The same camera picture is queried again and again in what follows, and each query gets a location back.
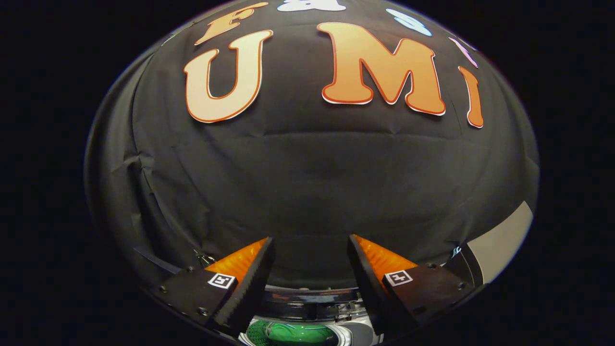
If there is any grey washing machine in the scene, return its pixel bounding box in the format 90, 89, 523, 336
238, 286, 385, 346

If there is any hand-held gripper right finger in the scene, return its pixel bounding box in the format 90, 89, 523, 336
347, 234, 481, 337

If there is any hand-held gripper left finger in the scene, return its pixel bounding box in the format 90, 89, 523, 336
156, 236, 277, 337

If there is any green polo shirt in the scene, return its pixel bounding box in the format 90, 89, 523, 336
247, 321, 339, 346

